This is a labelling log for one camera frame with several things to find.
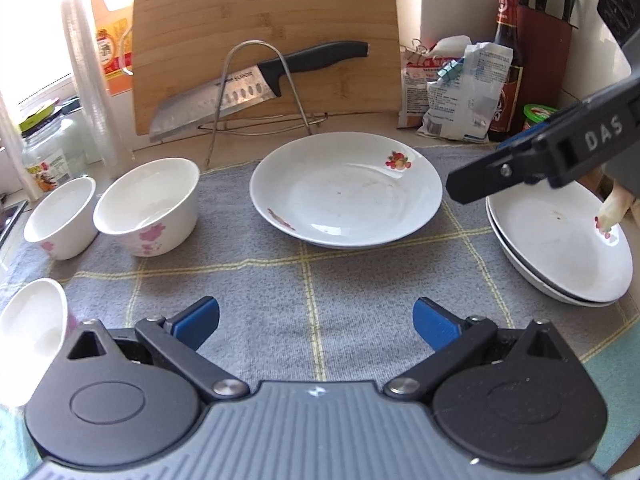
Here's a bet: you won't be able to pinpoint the green lid sauce jar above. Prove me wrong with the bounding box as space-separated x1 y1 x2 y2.
520 104 560 136

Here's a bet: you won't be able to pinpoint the dark sauce bottle red label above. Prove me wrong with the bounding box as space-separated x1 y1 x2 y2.
487 0 525 143

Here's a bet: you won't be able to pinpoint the white bowl pink flowers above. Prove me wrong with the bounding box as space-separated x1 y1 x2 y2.
93 157 201 258
23 176 97 261
0 278 78 408

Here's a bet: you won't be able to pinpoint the large yellow plastic jug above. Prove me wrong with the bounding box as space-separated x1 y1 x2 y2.
90 0 136 97

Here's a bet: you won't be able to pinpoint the steel wire rack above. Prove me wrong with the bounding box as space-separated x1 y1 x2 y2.
202 39 328 170

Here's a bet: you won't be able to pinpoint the bamboo cutting board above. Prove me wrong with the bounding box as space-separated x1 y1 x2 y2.
131 0 403 137

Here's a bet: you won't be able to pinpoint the tall cling film roll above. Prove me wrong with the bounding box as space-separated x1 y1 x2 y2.
60 0 123 181

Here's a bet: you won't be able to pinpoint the white crumpled bag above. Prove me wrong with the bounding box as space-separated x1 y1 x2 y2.
429 35 473 61

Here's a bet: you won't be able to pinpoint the white blue food packet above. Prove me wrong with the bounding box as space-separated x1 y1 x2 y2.
417 42 515 142

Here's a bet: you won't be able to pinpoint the dark red knife block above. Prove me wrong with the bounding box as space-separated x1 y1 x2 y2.
515 4 578 111

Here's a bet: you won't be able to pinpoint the glass jar yellow green lid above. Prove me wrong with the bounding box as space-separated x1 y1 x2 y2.
19 100 93 193

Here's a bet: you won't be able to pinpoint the black binder clip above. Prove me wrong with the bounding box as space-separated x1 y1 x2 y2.
402 39 433 63

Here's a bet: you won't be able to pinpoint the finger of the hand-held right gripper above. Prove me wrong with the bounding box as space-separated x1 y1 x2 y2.
446 132 556 206
496 125 551 153

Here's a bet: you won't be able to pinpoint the orange white food packet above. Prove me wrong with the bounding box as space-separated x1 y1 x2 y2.
397 57 441 128

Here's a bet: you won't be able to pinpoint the white plate fruit print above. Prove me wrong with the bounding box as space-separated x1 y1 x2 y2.
490 210 626 308
486 177 633 303
249 131 444 250

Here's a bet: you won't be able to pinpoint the person's right hand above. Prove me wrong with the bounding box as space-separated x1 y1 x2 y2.
595 180 628 235

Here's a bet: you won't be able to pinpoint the grey blue checked towel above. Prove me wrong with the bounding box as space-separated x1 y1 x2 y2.
0 144 640 480

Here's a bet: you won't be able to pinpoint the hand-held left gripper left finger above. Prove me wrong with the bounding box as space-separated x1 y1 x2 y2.
64 296 251 404

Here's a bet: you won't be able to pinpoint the steel sink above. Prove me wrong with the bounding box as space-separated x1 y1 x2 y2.
0 199 30 251

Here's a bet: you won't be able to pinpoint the black handled kitchen knife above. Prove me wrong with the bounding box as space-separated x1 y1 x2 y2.
148 41 371 143

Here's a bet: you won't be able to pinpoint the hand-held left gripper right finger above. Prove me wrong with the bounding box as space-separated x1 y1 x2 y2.
382 296 576 404

